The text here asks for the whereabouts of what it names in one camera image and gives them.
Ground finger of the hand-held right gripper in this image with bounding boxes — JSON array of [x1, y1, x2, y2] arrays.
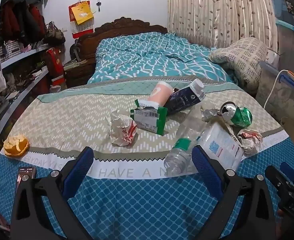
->
[[265, 164, 288, 195], [280, 162, 294, 193]]

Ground carved wooden headboard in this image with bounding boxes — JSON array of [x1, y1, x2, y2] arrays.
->
[[69, 17, 168, 62]]

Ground crushed green can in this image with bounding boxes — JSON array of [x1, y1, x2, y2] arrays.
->
[[220, 101, 253, 127]]

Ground teal beige patterned bedspread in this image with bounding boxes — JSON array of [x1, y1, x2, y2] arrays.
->
[[0, 76, 294, 240]]

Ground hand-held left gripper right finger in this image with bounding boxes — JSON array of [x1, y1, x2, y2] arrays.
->
[[191, 145, 284, 240]]

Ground red yellow wall calendar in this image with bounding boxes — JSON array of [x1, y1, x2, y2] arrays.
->
[[68, 0, 95, 39]]

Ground clear storage box blue handle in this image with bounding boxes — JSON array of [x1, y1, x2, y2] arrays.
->
[[255, 60, 294, 121]]

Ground teal white patterned quilt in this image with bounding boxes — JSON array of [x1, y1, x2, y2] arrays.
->
[[87, 32, 235, 84]]

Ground green snack wrapper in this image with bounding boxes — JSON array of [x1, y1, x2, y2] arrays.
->
[[130, 99, 169, 136]]

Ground clear plastic bottle green label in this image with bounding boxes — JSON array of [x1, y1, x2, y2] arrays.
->
[[163, 105, 208, 176]]

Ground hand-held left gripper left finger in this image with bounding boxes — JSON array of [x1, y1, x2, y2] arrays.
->
[[10, 146, 95, 240]]

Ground silver foil wrapper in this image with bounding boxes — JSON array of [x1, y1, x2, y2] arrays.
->
[[200, 106, 224, 123]]

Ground metal storage shelf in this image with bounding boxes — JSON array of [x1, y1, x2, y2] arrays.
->
[[0, 0, 50, 155]]

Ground hanging red dark clothes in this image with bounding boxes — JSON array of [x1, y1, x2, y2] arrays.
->
[[0, 0, 47, 46]]

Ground white cable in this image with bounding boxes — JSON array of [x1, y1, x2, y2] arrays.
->
[[263, 69, 291, 109]]

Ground white red paper wrapper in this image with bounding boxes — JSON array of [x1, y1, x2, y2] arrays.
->
[[237, 128, 264, 156], [109, 109, 138, 146]]

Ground orange peel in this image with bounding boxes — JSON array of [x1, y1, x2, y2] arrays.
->
[[3, 134, 31, 159]]

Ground white printed strap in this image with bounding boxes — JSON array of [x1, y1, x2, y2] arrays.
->
[[222, 119, 244, 151]]

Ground brown patterned handbag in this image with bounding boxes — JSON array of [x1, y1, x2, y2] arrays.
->
[[44, 21, 66, 46]]

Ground black smartphone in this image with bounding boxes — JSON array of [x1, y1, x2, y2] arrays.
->
[[17, 167, 37, 193]]

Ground white enamel mug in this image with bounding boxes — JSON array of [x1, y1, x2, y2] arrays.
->
[[265, 48, 280, 63]]

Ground white tissue packet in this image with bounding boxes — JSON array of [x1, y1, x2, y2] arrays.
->
[[197, 123, 245, 172]]

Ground wooden nightstand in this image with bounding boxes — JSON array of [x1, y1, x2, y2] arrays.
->
[[63, 59, 97, 88]]

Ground dark blue drink carton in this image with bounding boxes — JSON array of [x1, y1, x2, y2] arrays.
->
[[165, 78, 206, 116]]

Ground beige leaf print curtain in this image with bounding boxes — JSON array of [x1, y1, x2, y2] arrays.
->
[[167, 0, 280, 53]]

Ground pink paper cup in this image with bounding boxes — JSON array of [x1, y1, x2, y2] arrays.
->
[[147, 81, 174, 109]]

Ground folded checked blanket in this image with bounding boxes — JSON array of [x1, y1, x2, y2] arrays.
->
[[209, 37, 269, 93]]

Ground beige trash bin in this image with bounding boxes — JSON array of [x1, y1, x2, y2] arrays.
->
[[279, 116, 294, 151]]

